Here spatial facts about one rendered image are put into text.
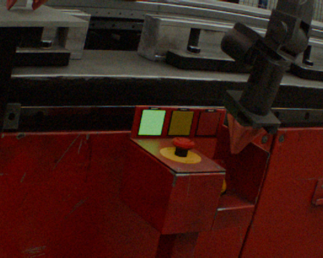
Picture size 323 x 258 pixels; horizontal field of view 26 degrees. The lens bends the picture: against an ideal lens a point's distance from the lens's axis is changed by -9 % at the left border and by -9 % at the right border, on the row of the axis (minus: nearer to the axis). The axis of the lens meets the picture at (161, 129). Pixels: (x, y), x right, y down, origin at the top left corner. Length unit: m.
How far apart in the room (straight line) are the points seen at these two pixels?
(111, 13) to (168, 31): 0.26
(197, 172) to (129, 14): 0.67
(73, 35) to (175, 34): 0.25
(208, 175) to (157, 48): 0.39
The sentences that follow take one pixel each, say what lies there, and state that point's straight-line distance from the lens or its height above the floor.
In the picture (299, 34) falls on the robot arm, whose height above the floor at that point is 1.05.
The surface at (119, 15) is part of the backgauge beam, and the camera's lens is 1.82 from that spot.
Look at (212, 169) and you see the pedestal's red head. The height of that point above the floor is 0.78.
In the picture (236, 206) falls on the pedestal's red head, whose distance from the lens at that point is 1.35.
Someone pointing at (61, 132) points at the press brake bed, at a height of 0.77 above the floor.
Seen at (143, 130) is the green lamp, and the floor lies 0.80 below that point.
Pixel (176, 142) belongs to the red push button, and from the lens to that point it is 1.29.
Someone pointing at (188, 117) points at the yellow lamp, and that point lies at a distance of 1.40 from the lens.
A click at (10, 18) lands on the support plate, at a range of 1.11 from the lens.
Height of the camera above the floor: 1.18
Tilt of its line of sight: 16 degrees down
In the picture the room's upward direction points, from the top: 12 degrees clockwise
